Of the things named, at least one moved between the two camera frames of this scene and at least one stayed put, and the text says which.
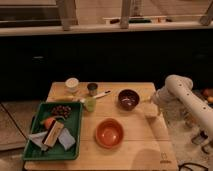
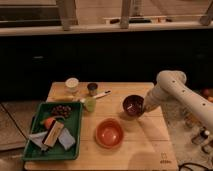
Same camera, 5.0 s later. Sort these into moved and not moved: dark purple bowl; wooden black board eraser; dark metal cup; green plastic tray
Moved: dark purple bowl
Not moved: wooden black board eraser; dark metal cup; green plastic tray
